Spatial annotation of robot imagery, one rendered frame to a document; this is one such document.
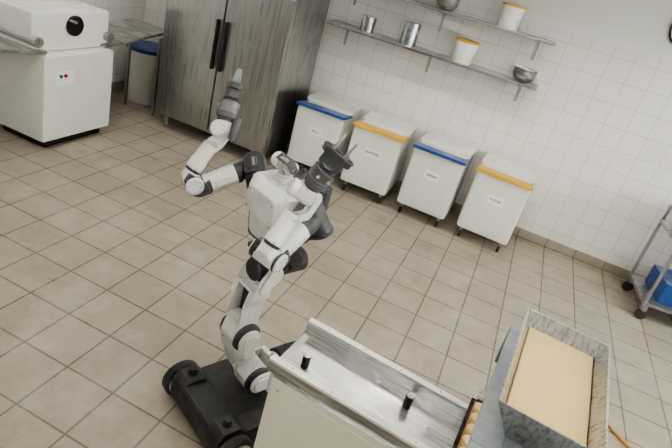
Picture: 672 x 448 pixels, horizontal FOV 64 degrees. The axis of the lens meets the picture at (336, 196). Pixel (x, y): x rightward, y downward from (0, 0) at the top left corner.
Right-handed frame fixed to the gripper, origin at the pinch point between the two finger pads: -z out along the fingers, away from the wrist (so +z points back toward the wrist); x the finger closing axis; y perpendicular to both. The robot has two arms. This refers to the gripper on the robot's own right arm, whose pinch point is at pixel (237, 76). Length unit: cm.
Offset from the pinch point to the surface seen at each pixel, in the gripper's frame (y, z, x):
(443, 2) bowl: -181, -164, -242
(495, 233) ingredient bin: -290, 32, -215
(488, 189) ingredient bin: -267, -6, -213
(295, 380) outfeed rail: -46, 105, 48
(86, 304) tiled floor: 40, 143, -116
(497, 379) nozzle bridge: -100, 79, 86
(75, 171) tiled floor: 89, 82, -278
